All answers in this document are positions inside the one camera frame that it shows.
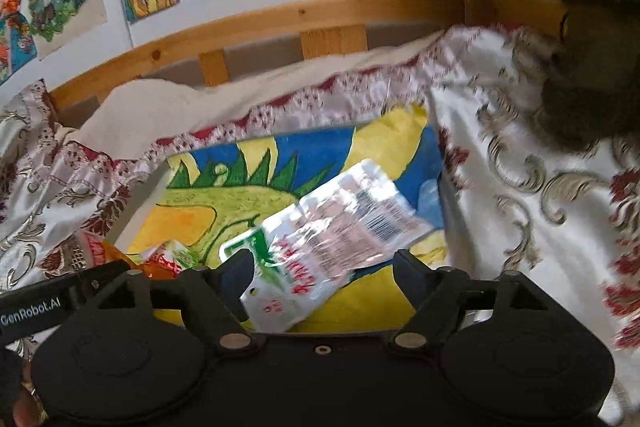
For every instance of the brown plush toy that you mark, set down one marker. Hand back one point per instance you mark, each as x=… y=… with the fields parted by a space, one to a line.
x=590 y=82

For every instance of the red and green snack packet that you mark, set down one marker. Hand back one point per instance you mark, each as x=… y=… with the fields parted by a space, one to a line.
x=170 y=259

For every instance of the white snack packet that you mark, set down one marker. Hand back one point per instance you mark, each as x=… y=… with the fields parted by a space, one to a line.
x=325 y=232

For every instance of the floral satin blanket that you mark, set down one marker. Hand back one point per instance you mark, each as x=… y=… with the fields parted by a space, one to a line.
x=500 y=132

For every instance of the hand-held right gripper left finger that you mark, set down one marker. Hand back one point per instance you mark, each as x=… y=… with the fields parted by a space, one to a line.
x=239 y=271

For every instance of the cream sheet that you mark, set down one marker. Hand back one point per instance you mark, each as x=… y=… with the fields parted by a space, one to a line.
x=200 y=107

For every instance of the grey tray with painted bottom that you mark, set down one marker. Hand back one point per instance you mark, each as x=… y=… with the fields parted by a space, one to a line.
x=210 y=207

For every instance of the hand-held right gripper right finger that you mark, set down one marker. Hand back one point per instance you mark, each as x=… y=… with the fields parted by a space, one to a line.
x=407 y=272

